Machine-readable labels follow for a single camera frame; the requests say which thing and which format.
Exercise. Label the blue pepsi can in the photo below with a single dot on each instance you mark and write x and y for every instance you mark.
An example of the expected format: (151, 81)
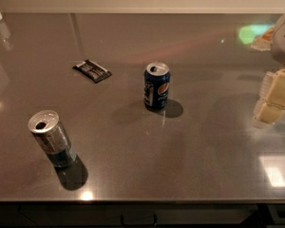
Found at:
(156, 85)

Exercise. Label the black snack packet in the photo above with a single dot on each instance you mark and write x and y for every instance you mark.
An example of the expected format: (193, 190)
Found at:
(93, 71)

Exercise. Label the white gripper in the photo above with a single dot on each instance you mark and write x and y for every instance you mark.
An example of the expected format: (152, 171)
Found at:
(271, 102)

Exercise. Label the silver energy drink can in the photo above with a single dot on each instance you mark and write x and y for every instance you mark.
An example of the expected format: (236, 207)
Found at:
(48, 131)

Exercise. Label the orange white packet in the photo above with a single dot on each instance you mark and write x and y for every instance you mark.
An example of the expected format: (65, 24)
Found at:
(263, 41)

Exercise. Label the black drawer handle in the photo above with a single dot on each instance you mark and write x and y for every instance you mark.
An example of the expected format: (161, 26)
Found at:
(136, 221)

